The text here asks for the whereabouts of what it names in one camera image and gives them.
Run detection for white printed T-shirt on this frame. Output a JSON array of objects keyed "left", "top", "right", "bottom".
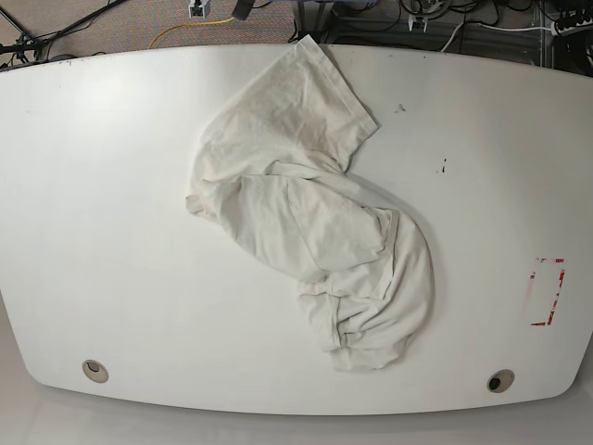
[{"left": 185, "top": 37, "right": 434, "bottom": 371}]

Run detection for red tape rectangle marking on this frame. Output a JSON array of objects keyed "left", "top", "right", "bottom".
[{"left": 525, "top": 258, "right": 566, "bottom": 327}]

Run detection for black tripod legs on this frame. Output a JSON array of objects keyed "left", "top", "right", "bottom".
[{"left": 0, "top": 0, "right": 126, "bottom": 64}]

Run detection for white power strip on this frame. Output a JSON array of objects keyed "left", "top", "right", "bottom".
[{"left": 551, "top": 9, "right": 592, "bottom": 36}]

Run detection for yellow cable on floor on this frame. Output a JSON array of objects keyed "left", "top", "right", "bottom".
[{"left": 148, "top": 17, "right": 235, "bottom": 50}]

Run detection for left table cable grommet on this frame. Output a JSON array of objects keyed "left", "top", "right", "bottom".
[{"left": 82, "top": 360, "right": 108, "bottom": 384}]

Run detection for table cable grommet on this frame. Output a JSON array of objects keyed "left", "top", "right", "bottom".
[
  {"left": 486, "top": 369, "right": 515, "bottom": 393},
  {"left": 82, "top": 360, "right": 108, "bottom": 384}
]

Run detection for right table cable grommet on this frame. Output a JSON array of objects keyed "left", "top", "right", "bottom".
[{"left": 486, "top": 369, "right": 515, "bottom": 393}]

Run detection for white cable on floor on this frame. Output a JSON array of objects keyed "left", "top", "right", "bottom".
[{"left": 439, "top": 21, "right": 557, "bottom": 53}]

